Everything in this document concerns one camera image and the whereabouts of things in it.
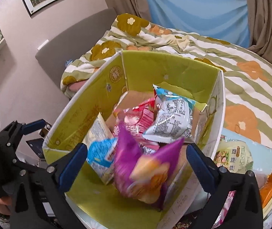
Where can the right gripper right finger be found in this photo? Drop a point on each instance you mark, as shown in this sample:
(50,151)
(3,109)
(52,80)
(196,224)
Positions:
(245,210)

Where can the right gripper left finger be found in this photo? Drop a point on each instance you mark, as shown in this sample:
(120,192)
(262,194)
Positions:
(53,182)

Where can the orange cream snack bag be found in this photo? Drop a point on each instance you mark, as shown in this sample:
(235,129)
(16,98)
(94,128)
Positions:
(266,196)

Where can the green cartoon snack bag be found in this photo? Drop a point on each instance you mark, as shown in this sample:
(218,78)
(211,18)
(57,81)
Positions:
(234,155)

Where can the blue cream snack bag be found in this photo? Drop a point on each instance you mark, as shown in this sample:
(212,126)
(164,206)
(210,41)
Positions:
(101,146)

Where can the purple snack bag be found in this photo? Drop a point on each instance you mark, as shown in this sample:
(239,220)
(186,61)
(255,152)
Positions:
(140,176)

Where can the blue white snack bag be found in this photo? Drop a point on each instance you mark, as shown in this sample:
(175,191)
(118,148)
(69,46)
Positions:
(174,118)

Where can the pink snack bag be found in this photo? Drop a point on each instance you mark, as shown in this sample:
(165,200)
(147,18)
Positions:
(137,120)

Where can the person left hand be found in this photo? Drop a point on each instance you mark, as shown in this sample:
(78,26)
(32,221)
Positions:
(5,204)

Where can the daisy print tablecloth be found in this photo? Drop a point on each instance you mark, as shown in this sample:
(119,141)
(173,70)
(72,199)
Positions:
(262,156)

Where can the striped floral duvet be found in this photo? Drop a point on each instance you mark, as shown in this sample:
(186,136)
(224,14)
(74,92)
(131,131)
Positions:
(247,76)

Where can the pink pillow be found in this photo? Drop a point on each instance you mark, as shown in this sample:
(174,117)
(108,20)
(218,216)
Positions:
(74,87)

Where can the grey headboard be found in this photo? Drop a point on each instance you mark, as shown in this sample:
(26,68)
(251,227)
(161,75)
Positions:
(73,42)

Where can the blue window cloth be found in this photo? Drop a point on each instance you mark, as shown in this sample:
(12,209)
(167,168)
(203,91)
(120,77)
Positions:
(221,19)

